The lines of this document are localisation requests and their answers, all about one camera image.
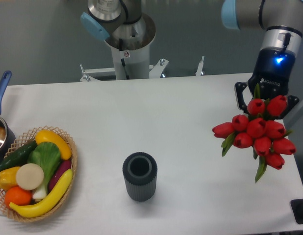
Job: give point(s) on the purple toy sweet potato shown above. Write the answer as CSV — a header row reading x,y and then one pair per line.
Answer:
x,y
64,166

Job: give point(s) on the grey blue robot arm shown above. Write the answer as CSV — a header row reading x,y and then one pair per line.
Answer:
x,y
282,20

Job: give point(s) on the blue handled saucepan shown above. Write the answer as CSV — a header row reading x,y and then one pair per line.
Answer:
x,y
7,137

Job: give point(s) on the green toy bok choy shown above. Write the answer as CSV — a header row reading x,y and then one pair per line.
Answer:
x,y
47,156

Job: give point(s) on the yellow toy bell pepper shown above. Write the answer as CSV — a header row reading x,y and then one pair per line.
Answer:
x,y
8,178

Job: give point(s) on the yellow toy squash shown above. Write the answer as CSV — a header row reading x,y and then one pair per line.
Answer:
x,y
50,136

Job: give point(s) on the dark grey ribbed vase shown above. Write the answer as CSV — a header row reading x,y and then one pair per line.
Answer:
x,y
140,174

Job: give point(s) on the yellow toy banana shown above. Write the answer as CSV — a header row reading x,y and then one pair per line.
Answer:
x,y
49,202

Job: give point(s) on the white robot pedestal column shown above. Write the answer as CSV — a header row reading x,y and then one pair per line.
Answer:
x,y
130,48

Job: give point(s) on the green toy cucumber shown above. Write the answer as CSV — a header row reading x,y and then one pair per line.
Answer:
x,y
19,157

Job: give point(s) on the black device at edge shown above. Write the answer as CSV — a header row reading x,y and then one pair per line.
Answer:
x,y
297,208

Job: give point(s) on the white metal base frame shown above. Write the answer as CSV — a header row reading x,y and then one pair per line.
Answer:
x,y
102,72

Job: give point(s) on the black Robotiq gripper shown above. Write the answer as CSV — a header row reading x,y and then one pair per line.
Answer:
x,y
272,72

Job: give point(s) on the red tulip bouquet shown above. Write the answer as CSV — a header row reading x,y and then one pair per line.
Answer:
x,y
259,130

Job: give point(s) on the beige round toy disc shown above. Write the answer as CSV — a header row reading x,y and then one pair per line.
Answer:
x,y
29,176

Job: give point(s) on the woven wicker basket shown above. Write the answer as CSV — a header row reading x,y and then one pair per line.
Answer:
x,y
26,138

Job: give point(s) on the orange toy fruit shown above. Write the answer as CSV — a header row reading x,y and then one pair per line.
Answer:
x,y
18,196

